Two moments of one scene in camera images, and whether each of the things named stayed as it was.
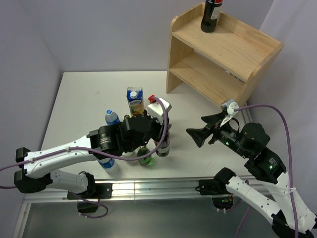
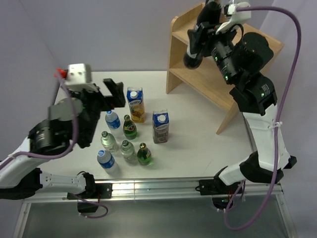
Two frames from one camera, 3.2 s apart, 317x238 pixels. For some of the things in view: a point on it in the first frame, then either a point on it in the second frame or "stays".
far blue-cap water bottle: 111,118 stays
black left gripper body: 156,132 → 95,103
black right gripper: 214,122 → 206,32
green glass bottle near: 143,150 stays
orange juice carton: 135,97 stays
